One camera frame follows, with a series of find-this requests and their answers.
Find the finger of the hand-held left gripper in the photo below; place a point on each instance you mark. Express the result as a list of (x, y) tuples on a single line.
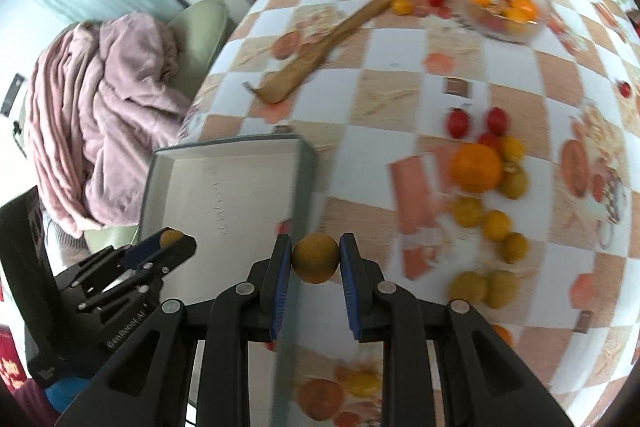
[(172, 257), (144, 251)]

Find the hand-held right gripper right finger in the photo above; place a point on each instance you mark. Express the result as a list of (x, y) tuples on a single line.
[(350, 287)]

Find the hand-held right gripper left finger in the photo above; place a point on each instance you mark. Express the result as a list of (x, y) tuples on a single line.
[(281, 287)]

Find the small yellow-green fruit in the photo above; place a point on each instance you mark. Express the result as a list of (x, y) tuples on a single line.
[(315, 257)]

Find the white tray with grey rim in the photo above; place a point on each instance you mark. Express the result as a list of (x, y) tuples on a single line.
[(210, 187)]

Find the blue rounded object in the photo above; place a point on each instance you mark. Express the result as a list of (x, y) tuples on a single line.
[(65, 394)]

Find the grey white knit blanket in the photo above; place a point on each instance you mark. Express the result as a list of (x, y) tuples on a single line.
[(65, 234)]

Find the red printed item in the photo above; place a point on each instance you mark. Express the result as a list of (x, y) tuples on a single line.
[(10, 357)]

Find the black bag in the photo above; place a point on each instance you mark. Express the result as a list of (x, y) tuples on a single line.
[(25, 267)]

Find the pink fleece blanket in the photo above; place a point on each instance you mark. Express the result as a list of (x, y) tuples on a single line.
[(100, 107)]

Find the green leather sofa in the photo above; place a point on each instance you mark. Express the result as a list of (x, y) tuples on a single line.
[(200, 37)]

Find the clear glass bowl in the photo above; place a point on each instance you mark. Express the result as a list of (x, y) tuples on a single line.
[(470, 21)]

